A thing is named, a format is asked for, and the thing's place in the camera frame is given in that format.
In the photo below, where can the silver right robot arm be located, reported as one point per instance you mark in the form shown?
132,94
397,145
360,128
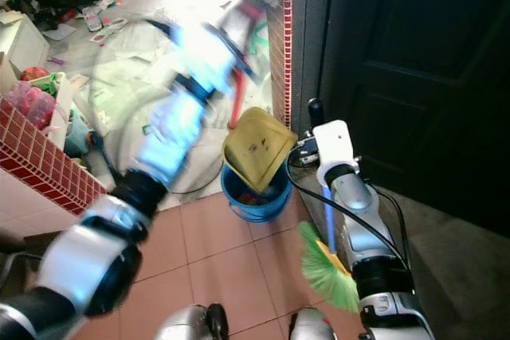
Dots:
362,220

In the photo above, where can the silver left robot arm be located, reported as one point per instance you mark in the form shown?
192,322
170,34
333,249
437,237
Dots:
96,268

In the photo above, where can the green plastic stool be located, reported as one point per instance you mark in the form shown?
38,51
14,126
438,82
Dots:
259,37

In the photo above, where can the blue plastic bucket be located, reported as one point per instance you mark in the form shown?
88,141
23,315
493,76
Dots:
255,211

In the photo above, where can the black panelled door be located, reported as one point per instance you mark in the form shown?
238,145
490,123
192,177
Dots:
430,53

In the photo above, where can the silver right robot leg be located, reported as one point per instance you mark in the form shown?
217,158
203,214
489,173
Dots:
311,326

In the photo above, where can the silver robot leg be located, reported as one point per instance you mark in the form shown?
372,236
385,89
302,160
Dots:
311,326
191,324

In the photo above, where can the white cabinet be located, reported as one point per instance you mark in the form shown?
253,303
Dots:
20,45

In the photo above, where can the pink transparent storage box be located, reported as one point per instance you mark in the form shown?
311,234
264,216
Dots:
36,107

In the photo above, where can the blue cloth toy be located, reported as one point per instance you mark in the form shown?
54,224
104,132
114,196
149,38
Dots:
80,137

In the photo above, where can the silver left robot leg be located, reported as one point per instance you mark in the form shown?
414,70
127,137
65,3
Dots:
191,324

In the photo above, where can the green plastic toy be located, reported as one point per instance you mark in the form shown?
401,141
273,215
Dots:
48,83

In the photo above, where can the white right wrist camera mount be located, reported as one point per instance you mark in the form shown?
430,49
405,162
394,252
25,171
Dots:
335,145

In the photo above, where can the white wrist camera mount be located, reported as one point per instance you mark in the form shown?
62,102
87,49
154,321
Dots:
335,145
207,57

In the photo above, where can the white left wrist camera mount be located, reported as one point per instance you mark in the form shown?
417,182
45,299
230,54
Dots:
207,57

